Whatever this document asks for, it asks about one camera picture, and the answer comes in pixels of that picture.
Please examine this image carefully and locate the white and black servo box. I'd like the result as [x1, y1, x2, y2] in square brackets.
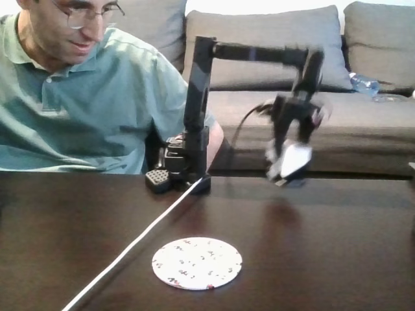
[265, 139, 314, 189]

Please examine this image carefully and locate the grey sofa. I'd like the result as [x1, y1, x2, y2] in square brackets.
[103, 0, 415, 178]

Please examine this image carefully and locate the clear plastic water bottle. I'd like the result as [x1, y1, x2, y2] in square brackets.
[348, 72, 381, 97]

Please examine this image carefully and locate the clear glass dish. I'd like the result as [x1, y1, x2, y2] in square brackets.
[372, 95, 410, 104]

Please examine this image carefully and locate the wide grey sofa cushion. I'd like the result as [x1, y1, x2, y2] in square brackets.
[183, 5, 353, 92]

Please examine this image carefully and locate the black perforated table clamp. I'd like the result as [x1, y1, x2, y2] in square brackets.
[145, 167, 170, 194]

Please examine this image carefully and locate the round white floral coaster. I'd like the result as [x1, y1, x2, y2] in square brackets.
[151, 236, 243, 291]

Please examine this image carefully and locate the person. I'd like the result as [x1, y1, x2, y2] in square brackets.
[0, 0, 226, 176]

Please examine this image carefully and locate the black camera cable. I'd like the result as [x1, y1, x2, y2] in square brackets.
[230, 102, 276, 178]

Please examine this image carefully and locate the white cable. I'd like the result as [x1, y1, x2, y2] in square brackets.
[61, 173, 211, 311]

